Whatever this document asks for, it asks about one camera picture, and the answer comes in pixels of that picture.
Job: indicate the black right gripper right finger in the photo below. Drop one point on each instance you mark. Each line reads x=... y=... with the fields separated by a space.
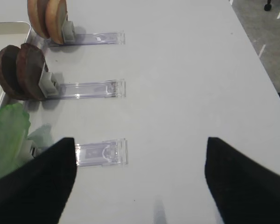
x=244 y=191

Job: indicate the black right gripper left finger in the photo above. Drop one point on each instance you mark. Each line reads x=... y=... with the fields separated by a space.
x=37 y=192

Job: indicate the brown meat patty front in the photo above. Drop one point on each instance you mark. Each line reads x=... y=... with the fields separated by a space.
x=30 y=63

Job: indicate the brown meat patty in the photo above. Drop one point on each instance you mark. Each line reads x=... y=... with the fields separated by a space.
x=30 y=63
x=8 y=76

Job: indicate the green lettuce leaf in holder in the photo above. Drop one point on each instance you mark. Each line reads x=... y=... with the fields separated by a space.
x=17 y=146

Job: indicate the brown meat patty back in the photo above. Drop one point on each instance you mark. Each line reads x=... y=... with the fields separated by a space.
x=8 y=76

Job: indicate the bread slice front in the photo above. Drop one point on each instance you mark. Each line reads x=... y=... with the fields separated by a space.
x=56 y=12

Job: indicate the bread slice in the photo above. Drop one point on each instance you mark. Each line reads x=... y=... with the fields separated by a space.
x=36 y=13
x=56 y=12

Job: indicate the bread slice back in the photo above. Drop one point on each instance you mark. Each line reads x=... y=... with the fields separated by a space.
x=36 y=13

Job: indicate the white metal tray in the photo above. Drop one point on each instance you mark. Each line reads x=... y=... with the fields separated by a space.
x=12 y=33

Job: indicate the black chair caster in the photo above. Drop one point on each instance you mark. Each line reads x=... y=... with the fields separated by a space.
x=268 y=6

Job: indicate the clear lettuce holder rail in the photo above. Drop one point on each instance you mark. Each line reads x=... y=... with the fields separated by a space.
x=94 y=154

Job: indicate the clear patty holder rail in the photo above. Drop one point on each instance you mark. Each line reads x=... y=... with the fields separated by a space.
x=52 y=89

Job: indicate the clear bread holder rail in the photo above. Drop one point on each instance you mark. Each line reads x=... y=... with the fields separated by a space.
x=71 y=38

